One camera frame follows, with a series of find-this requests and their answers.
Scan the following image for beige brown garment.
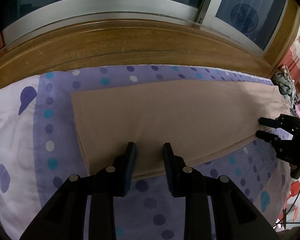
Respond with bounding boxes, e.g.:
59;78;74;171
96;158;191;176
71;80;289;179

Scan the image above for red plastic stool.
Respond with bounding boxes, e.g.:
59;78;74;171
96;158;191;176
286;180;300;201

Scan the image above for grey knit garment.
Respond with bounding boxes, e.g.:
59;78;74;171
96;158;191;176
271;70;297;106

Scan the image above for white star patterned garment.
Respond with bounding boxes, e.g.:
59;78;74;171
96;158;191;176
281;65;290;75

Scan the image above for red floral curtain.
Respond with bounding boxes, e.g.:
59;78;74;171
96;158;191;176
277;35;300;83

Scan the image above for black cable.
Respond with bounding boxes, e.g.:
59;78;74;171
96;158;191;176
273;177;300;228

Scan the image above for wooden window frame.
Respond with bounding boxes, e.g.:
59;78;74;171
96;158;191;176
0;0;300;89

